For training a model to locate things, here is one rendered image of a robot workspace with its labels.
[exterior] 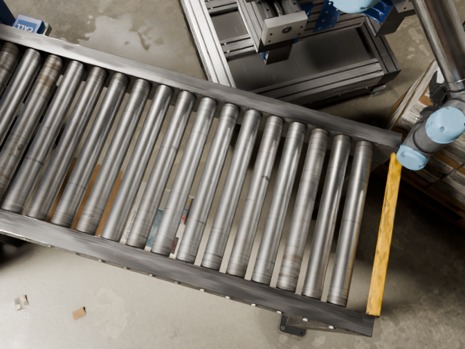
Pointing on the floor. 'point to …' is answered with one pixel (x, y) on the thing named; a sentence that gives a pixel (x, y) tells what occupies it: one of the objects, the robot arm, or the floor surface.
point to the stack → (452, 176)
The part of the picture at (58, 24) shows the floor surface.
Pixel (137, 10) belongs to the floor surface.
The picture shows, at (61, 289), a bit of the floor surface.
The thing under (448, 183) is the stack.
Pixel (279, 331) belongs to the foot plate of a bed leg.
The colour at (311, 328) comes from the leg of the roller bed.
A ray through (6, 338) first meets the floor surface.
